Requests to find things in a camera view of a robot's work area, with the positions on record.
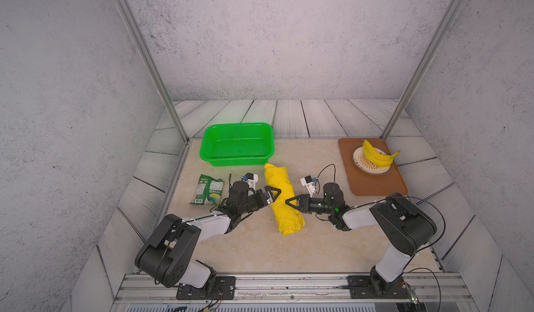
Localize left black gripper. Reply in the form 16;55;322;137
237;186;281;217

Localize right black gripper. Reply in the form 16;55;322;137
285;195;335;217

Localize yellow shorts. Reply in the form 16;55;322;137
264;163;305;236

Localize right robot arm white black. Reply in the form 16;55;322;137
285;183;437;286

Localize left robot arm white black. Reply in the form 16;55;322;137
134;181;282;294

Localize green snack packet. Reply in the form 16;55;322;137
191;174;225;205

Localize green plastic basket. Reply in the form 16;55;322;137
200;122;275;167

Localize patterned round plate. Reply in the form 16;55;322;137
353;147;392;176

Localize yellow banana bunch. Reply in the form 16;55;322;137
362;140;400;167

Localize brown wooden tray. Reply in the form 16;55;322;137
338;138;408;197

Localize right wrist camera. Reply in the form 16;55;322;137
300;176;319;197

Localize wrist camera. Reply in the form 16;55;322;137
300;176;319;197
241;173;259;190

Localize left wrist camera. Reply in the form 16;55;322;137
241;173;259;190

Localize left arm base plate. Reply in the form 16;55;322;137
176;275;236;300

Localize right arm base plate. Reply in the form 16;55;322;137
347;275;412;299

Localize aluminium mounting rail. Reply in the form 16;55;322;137
115;269;478;311

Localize right aluminium frame post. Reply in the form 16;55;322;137
380;0;466;140

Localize aluminium frame post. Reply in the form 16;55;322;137
114;0;189;143
380;0;466;140

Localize left aluminium frame post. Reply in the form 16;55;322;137
114;0;189;143

